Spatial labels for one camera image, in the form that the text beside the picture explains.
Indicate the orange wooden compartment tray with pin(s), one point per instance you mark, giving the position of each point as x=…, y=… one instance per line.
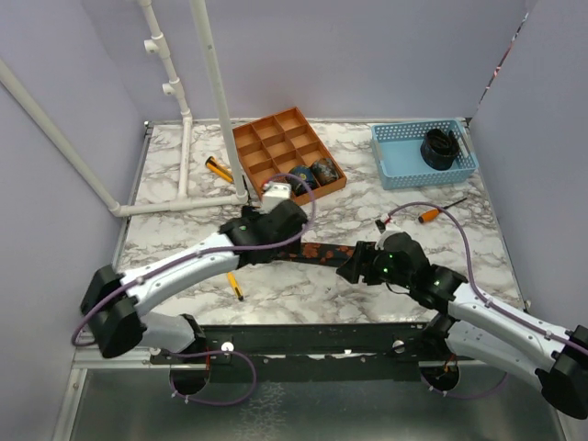
x=274, y=144

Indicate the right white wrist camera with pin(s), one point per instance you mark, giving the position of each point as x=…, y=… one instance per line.
x=386, y=225

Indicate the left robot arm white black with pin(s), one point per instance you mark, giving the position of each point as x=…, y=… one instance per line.
x=118, y=309

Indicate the rolled navy yellow tie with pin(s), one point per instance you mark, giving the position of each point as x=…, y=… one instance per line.
x=298, y=174

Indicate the small yellow black cutter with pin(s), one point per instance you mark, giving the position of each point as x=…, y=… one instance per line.
x=235, y=286

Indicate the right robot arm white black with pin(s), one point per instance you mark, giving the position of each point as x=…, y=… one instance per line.
x=551, y=358

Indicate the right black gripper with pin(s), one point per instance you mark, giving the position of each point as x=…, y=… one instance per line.
x=362, y=264

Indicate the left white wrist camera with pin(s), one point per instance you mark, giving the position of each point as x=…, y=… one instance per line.
x=273, y=194

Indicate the black orange floral tie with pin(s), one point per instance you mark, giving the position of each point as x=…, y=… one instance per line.
x=318, y=254

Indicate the rolled black tie in basket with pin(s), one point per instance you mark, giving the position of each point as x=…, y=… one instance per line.
x=439, y=149

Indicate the rolled brown floral tie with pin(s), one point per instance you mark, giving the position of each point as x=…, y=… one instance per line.
x=324, y=171

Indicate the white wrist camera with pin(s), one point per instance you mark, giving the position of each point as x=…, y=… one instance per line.
x=386, y=225
x=273, y=194

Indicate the aluminium extrusion rail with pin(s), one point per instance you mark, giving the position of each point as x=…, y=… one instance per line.
x=90, y=357

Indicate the yellow utility knife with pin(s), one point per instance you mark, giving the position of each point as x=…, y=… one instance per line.
x=218, y=169

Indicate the orange handled screwdriver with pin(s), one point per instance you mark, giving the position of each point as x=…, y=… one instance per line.
x=431, y=214

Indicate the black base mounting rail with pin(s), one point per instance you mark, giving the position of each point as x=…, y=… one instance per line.
x=320, y=352

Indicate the light blue plastic basket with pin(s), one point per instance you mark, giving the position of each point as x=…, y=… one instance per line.
x=396, y=148

